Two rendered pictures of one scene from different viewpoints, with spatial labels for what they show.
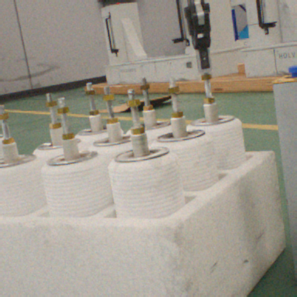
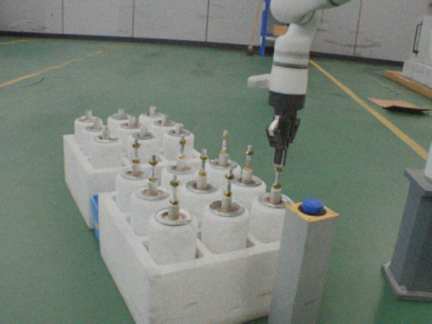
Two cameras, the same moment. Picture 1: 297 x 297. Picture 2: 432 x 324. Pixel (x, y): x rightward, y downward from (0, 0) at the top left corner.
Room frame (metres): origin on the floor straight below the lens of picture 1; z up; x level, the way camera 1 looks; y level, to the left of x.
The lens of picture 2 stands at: (0.12, -0.45, 0.65)
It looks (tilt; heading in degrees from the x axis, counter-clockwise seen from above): 19 degrees down; 28
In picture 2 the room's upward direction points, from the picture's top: 5 degrees clockwise
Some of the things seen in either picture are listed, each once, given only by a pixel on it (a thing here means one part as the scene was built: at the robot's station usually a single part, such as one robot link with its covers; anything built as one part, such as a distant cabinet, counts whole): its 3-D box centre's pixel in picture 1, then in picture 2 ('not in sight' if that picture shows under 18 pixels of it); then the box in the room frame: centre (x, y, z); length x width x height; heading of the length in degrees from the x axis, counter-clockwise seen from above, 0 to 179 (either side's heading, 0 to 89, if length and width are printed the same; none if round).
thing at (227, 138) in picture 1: (219, 173); (269, 237); (0.97, -0.13, 0.16); 0.10 x 0.10 x 0.18
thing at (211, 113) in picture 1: (211, 114); (275, 195); (0.97, -0.13, 0.26); 0.02 x 0.02 x 0.03
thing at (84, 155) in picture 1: (72, 158); (153, 193); (0.83, 0.10, 0.25); 0.08 x 0.08 x 0.01
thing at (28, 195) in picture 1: (24, 217); (135, 208); (0.89, 0.20, 0.16); 0.10 x 0.10 x 0.18
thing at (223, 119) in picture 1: (212, 121); (275, 200); (0.97, -0.13, 0.25); 0.08 x 0.08 x 0.01
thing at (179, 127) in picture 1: (179, 128); (227, 203); (0.87, -0.07, 0.26); 0.02 x 0.02 x 0.03
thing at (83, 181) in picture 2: not in sight; (130, 171); (1.21, 0.48, 0.09); 0.39 x 0.39 x 0.18; 59
